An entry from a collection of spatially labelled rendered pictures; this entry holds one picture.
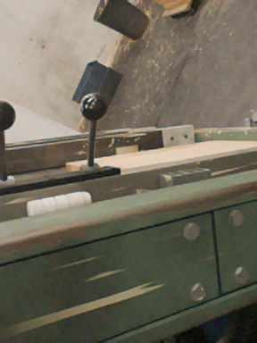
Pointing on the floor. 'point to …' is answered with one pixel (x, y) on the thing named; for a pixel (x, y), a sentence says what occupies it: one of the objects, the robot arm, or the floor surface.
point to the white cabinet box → (34, 126)
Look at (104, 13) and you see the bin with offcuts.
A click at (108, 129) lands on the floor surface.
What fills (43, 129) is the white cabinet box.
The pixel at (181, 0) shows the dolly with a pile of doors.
